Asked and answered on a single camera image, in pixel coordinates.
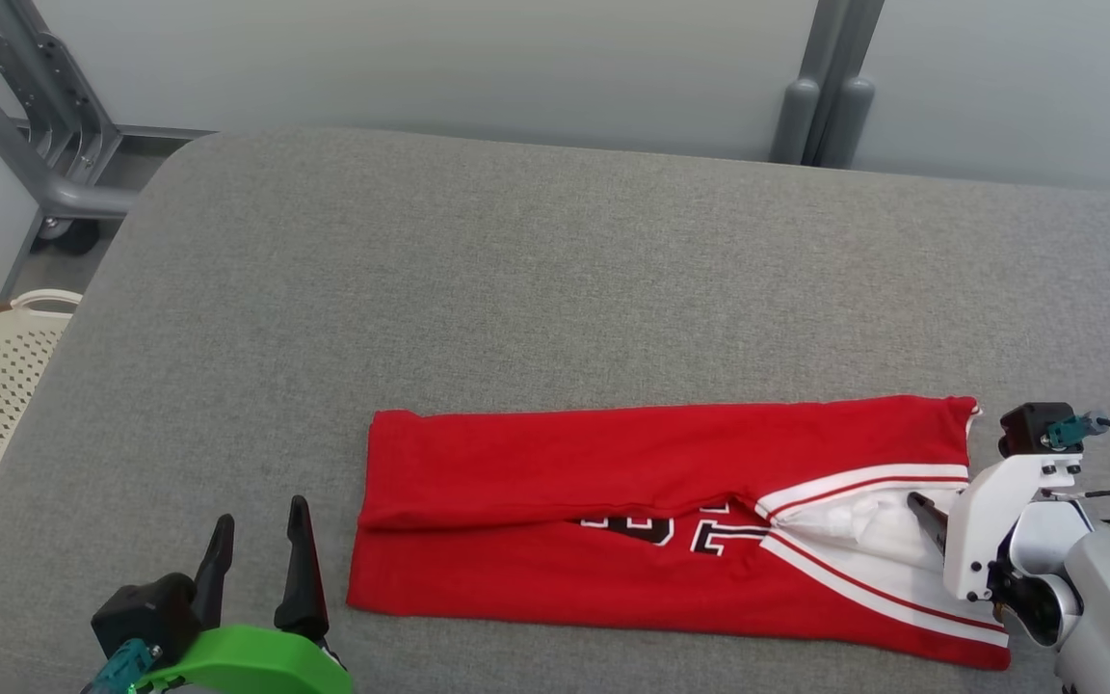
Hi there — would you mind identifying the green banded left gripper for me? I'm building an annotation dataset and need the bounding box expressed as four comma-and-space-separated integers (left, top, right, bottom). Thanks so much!
131, 495, 356, 694

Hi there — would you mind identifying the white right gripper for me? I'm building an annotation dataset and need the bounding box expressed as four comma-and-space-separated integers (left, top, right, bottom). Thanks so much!
907, 453, 1086, 603

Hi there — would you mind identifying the red jersey with white sleeves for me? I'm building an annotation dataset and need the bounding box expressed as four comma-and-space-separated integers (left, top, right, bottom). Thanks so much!
346, 393, 1012, 671

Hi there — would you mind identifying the black castor wheel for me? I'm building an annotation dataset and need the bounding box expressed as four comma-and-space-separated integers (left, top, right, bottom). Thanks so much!
35, 217, 100, 257

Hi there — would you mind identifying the left camera cable teal plug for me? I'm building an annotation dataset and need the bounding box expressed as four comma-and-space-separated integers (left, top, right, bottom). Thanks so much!
83, 636, 156, 694

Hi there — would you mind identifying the camera cable teal plug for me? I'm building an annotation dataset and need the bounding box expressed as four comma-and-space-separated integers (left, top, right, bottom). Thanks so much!
1046, 412, 1110, 468
83, 636, 156, 694

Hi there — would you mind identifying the right camera cable teal plug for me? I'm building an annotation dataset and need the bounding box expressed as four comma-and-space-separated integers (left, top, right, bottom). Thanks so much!
1046, 412, 1110, 468

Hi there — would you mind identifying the grey double partition post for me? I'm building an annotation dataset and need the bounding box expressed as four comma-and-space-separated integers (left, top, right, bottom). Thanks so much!
769, 0, 885, 170

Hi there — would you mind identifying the grey frame with perforated bracket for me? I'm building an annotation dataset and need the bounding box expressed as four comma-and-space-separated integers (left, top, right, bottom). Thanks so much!
0, 0, 214, 300

